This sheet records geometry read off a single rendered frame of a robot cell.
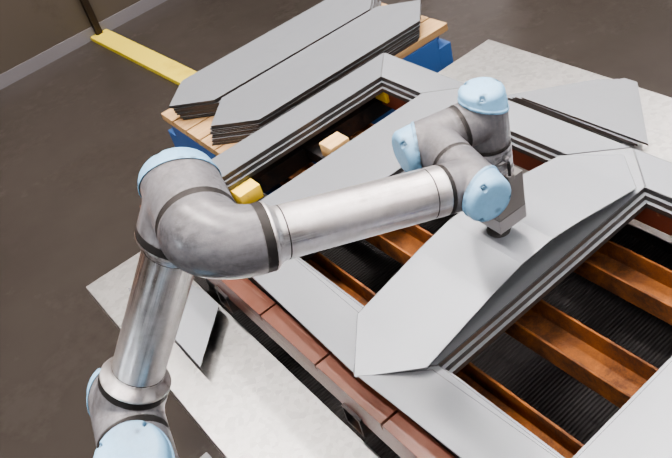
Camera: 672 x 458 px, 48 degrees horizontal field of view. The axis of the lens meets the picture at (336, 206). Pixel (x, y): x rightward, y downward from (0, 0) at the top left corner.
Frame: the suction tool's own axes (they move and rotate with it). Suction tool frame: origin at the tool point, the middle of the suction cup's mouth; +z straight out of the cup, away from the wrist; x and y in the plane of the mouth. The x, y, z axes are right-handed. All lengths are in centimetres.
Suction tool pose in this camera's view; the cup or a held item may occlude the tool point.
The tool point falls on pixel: (498, 234)
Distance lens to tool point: 141.4
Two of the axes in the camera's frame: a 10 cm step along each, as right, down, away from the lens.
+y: -5.7, -4.2, 7.1
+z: 2.2, 7.5, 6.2
